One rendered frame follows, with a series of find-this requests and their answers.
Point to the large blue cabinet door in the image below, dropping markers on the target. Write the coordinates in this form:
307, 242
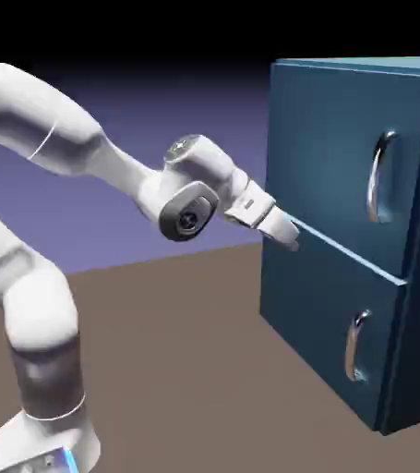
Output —
327, 166

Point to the small blue cabinet door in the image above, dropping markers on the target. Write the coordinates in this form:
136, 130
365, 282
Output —
316, 317

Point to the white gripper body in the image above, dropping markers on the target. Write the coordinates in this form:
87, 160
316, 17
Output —
279, 224

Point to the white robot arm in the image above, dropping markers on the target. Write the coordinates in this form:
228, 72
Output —
65, 136

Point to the blue cabinet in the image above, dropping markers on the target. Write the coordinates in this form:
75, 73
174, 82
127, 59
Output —
416, 258

